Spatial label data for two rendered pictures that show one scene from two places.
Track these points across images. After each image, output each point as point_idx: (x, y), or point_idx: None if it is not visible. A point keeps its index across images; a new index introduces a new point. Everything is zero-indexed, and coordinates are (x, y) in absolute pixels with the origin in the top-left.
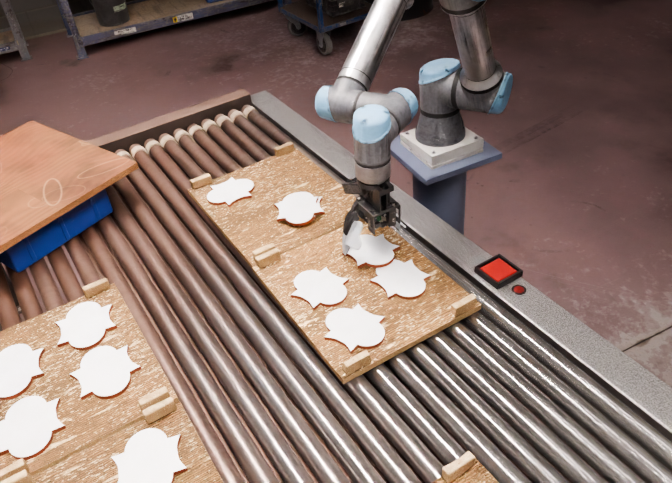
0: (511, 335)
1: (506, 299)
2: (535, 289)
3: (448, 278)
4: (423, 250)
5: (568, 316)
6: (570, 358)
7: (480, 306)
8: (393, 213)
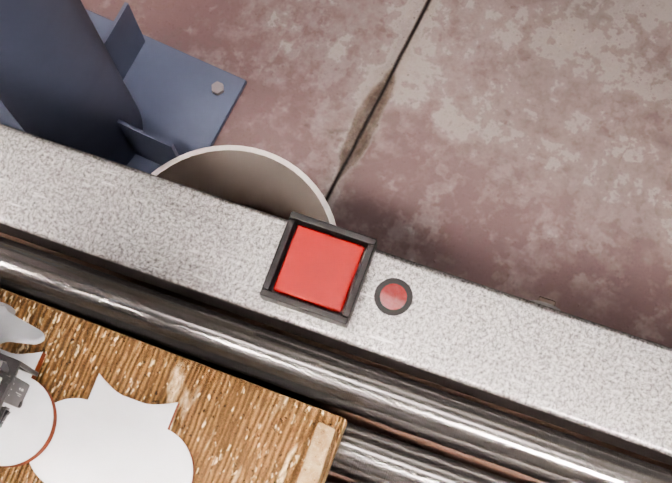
0: (447, 446)
1: (383, 347)
2: (429, 273)
3: (223, 379)
4: (98, 299)
5: (541, 318)
6: (600, 435)
7: (346, 423)
8: (13, 386)
